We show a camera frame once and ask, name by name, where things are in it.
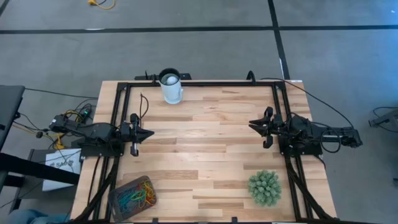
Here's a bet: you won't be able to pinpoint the yellow extension cable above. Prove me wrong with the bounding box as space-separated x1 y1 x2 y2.
88 0 116 11

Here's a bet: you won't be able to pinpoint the black stand beam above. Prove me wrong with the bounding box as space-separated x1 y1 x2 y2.
0 151 81 187

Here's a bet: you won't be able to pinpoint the black floor cable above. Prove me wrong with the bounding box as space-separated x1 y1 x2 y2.
24 88 99 100

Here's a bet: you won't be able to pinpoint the black stand base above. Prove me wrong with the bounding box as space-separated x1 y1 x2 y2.
368 106 398 128

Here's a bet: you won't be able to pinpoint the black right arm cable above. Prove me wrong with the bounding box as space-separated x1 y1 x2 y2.
259 77 355 129

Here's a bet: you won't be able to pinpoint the black desk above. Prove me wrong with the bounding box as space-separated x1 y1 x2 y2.
0 85 26 152

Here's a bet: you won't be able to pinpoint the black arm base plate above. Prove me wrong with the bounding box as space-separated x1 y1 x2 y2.
76 141 125 158
278 130 324 157

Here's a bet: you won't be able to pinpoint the black device with antennas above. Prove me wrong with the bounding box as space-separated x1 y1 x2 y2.
134 70 193 81

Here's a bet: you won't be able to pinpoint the teal rubber band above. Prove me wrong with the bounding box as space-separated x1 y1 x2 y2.
119 191 141 212

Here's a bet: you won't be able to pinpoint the green artificial plant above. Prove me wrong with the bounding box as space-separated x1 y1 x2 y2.
248 169 282 207

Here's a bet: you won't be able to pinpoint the grey box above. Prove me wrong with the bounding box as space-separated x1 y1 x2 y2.
18 148 82 200

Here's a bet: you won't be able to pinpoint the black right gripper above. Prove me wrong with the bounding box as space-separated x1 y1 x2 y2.
248 107 284 149

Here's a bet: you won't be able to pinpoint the white cylindrical container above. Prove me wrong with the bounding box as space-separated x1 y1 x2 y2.
159 67 184 105

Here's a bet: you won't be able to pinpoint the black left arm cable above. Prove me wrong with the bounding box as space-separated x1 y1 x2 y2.
139 92 150 119

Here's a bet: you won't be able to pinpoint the dark grey plastic bin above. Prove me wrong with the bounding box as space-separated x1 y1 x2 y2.
108 175 158 223

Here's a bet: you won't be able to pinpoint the black cable with connector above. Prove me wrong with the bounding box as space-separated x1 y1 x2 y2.
12 111 55 141

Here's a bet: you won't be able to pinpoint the red rubber band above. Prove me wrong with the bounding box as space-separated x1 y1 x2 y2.
145 185 157 200

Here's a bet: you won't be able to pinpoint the yellow power cable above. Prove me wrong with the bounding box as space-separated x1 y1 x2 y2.
54 110 83 151

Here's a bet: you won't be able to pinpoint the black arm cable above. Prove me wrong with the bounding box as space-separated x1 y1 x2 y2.
139 92 150 119
259 77 355 129

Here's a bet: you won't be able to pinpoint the yellow rubber band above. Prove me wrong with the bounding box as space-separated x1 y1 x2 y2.
141 183 156 203

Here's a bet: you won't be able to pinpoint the white printed paper sheet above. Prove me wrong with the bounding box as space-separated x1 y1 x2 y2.
42 148 83 192

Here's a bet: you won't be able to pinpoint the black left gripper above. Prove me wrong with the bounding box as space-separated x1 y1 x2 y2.
121 114 155 157

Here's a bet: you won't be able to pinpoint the green rubber band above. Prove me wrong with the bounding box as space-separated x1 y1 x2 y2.
130 191 147 203

